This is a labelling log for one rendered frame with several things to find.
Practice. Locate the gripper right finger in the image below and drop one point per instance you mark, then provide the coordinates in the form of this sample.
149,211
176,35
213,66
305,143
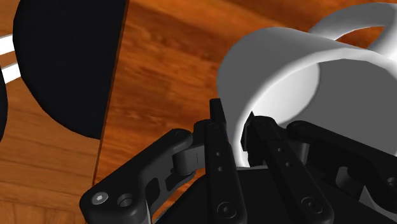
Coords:
288,173

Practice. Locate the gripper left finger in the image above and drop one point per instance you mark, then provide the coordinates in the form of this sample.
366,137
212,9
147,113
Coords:
221,173

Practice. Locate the white mug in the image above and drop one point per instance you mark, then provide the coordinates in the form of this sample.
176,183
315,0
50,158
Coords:
266,62

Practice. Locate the black rounded object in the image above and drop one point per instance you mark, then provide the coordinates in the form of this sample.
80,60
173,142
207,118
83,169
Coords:
68,62

